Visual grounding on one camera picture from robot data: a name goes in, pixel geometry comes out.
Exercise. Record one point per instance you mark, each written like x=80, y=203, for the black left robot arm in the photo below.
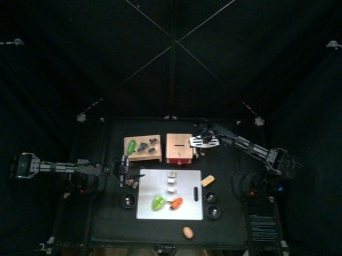
x=57, y=166

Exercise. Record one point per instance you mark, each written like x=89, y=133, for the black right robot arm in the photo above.
x=248, y=148

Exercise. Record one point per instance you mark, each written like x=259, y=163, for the wooden knife holder box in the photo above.
x=179, y=153

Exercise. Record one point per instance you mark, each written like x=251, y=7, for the white cutting board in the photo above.
x=151, y=180

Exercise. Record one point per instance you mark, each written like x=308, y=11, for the wooden tray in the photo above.
x=143, y=157

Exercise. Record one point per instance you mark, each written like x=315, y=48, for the small black bowl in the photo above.
x=128, y=201
x=212, y=211
x=210, y=196

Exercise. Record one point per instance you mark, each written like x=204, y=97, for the dark grey toy piece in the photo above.
x=151, y=150
x=153, y=141
x=141, y=147

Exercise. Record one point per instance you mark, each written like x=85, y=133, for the speckled sushi roll toy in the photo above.
x=171, y=173

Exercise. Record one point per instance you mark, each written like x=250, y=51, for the white sushi block toy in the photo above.
x=170, y=190
x=170, y=181
x=170, y=199

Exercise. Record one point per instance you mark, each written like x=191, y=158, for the yellow toy block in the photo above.
x=207, y=180

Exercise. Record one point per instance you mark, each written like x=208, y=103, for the green toy leaf vegetable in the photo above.
x=158, y=203

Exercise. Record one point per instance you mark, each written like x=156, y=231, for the orange toy carrot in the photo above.
x=176, y=203

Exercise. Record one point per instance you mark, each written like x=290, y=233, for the brown toy potato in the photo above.
x=188, y=232

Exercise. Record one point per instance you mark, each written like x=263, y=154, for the black printed label sheet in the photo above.
x=262, y=228

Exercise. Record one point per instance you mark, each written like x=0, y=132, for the grey frame clamp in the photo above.
x=80, y=117
x=17, y=42
x=259, y=121
x=333, y=44
x=170, y=117

